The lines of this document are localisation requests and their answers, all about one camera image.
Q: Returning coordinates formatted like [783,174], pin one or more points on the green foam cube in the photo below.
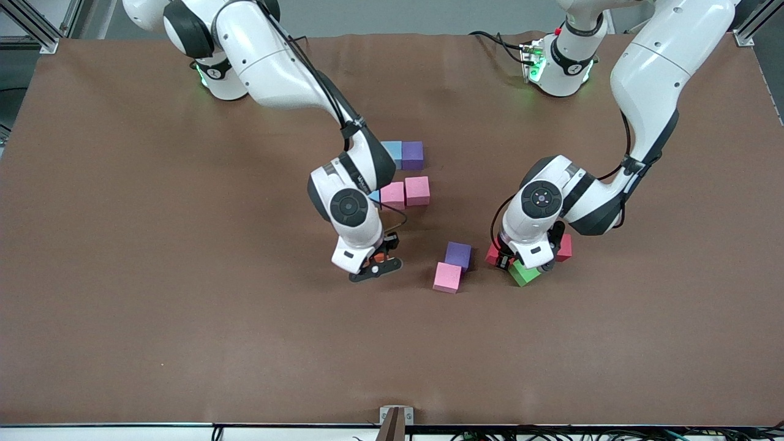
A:
[523,275]

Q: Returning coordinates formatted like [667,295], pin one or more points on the blue foam cube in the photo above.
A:
[393,153]
[374,196]

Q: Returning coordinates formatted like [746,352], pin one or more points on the red foam cube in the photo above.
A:
[491,254]
[565,247]

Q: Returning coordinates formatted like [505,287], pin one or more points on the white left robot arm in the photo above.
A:
[652,73]

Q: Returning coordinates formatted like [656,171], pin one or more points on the pink foam cube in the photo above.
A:
[418,191]
[447,277]
[392,195]

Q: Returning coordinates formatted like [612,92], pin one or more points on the aluminium frame post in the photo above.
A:
[744,38]
[48,44]

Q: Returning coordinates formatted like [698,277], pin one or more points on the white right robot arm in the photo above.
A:
[269,55]

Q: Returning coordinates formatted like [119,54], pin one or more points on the orange foam cube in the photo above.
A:
[380,257]

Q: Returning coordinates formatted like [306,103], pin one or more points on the purple foam cube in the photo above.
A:
[458,254]
[413,155]

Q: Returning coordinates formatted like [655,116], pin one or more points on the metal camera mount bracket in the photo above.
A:
[386,414]

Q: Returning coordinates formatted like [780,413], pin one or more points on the metal base connector box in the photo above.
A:
[531,61]

